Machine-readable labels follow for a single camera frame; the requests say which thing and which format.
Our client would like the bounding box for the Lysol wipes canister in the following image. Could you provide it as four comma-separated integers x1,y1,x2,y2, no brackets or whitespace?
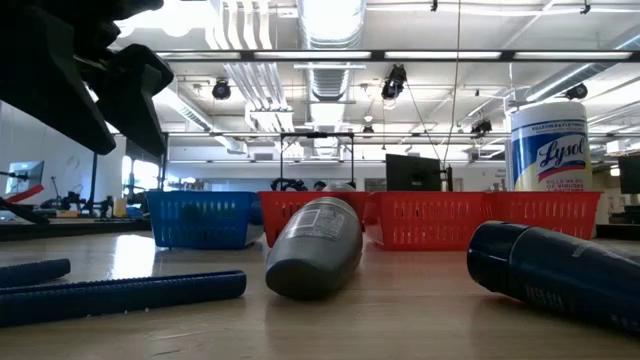
504,101,599,239

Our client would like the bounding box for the thin hanging cable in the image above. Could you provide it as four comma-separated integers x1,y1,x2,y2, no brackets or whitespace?
442,0,462,169

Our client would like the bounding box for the red plastic basket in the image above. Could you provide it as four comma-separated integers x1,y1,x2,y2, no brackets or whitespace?
257,190,371,249
362,191,490,252
482,190,603,241

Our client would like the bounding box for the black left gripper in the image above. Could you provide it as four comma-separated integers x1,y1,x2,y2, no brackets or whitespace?
0,0,175,157

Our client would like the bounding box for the red bar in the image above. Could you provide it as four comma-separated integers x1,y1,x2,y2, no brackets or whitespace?
4,183,45,205

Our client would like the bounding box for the black overhead camera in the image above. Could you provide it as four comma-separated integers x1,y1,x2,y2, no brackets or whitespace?
380,63,408,102

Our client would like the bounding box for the dark travel tube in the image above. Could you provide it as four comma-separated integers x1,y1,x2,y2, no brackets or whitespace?
466,220,640,335

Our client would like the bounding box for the black computer monitor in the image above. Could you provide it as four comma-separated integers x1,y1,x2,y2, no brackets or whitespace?
617,155,640,196
385,153,443,193

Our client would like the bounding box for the tilted computer monitor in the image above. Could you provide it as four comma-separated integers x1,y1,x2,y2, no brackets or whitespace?
4,159,46,197

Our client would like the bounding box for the blue plastic basket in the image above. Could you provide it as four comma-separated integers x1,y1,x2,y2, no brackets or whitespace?
145,190,266,250

